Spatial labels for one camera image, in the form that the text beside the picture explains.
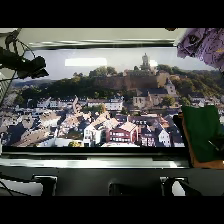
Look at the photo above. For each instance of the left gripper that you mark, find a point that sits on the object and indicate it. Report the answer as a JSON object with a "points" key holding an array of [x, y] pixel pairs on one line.
{"points": [[33, 68]]}

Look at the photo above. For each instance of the green T-shirt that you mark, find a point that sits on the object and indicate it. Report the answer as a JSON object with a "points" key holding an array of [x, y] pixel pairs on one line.
{"points": [[203, 133]]}

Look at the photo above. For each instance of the silver frame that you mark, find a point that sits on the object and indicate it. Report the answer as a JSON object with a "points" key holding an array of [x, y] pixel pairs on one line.
{"points": [[93, 163]]}

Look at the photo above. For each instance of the purple printed garment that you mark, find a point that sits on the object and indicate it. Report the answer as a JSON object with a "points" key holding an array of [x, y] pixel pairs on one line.
{"points": [[204, 45]]}

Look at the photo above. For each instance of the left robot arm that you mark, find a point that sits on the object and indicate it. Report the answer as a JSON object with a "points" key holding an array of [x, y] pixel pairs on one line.
{"points": [[13, 61]]}

